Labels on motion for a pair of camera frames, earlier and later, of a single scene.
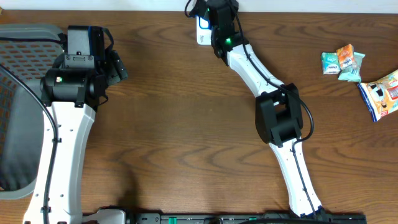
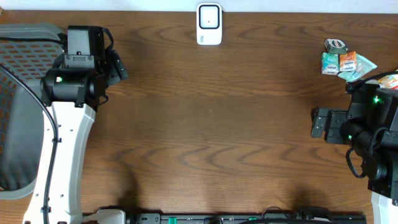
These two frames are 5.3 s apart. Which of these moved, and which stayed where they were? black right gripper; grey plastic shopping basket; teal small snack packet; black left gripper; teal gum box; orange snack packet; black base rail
Moved: black right gripper; teal small snack packet; orange snack packet
Stayed: teal gum box; black left gripper; grey plastic shopping basket; black base rail
